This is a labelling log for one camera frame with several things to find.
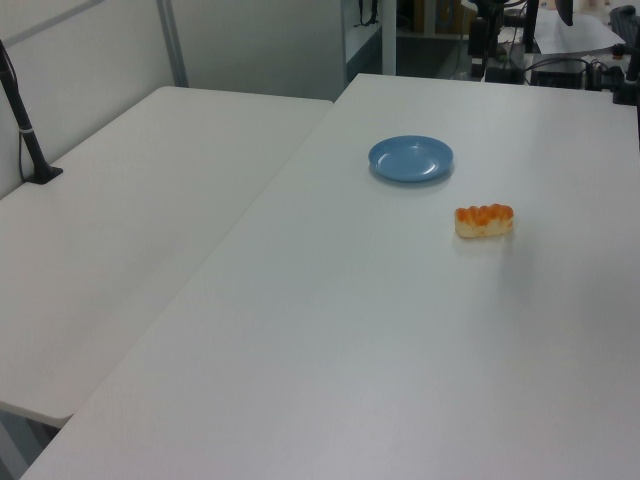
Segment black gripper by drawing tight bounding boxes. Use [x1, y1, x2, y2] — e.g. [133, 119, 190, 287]
[468, 18, 489, 79]

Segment orange glazed bread loaf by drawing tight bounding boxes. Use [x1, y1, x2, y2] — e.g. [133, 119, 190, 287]
[453, 202, 516, 240]

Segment blue round plate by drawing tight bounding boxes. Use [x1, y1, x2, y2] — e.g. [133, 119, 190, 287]
[368, 134, 455, 186]

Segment black electronics box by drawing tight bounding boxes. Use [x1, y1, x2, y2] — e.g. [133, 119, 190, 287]
[529, 58, 587, 90]

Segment white paper sheets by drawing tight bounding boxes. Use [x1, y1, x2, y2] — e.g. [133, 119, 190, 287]
[533, 8, 627, 55]

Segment white side table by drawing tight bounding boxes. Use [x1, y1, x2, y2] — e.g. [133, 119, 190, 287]
[0, 85, 335, 429]

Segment black hanging strap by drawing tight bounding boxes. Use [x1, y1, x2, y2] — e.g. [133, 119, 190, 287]
[353, 0, 380, 29]

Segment grey metal partition post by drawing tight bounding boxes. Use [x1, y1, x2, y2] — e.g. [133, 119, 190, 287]
[155, 0, 190, 89]

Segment black camera stand with zip-tie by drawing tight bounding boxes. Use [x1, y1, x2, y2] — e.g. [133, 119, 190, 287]
[0, 38, 65, 187]

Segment thin black stand cable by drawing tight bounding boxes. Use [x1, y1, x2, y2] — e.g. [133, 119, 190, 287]
[17, 130, 29, 182]

